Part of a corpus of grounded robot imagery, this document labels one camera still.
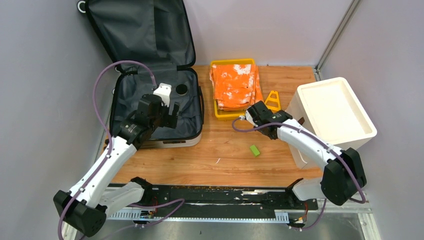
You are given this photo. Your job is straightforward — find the orange tie-dye jeans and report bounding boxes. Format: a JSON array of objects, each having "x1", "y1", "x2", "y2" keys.
[{"x1": 209, "y1": 63, "x2": 265, "y2": 112}]

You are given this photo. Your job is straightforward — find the black white space suitcase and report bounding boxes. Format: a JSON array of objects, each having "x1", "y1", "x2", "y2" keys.
[{"x1": 77, "y1": 0, "x2": 205, "y2": 148}]

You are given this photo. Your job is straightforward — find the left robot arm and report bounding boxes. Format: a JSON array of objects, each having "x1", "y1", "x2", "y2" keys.
[{"x1": 53, "y1": 93, "x2": 179, "y2": 237}]

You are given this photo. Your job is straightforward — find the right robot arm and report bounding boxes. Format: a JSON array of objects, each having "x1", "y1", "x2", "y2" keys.
[{"x1": 243, "y1": 101, "x2": 367, "y2": 209}]

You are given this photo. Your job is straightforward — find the small green block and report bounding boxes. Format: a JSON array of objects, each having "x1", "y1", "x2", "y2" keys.
[{"x1": 249, "y1": 145, "x2": 261, "y2": 157}]

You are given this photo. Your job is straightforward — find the yellow plastic tray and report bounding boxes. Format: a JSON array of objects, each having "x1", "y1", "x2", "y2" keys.
[{"x1": 210, "y1": 58, "x2": 270, "y2": 121}]

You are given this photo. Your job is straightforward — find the round black lid compact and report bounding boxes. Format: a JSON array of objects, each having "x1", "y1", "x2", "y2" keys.
[{"x1": 175, "y1": 84, "x2": 189, "y2": 96}]

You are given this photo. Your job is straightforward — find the white drawer cabinet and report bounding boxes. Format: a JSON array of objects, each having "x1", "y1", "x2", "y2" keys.
[{"x1": 285, "y1": 77, "x2": 378, "y2": 150}]

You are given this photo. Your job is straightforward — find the yellow triangular bracket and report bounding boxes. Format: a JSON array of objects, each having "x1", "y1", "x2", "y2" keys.
[{"x1": 264, "y1": 90, "x2": 282, "y2": 113}]

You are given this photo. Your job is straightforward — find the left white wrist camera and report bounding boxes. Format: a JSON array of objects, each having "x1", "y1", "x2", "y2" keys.
[{"x1": 153, "y1": 83, "x2": 172, "y2": 107}]

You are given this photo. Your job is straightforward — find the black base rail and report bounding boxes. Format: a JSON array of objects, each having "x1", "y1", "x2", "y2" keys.
[{"x1": 137, "y1": 185, "x2": 318, "y2": 219}]

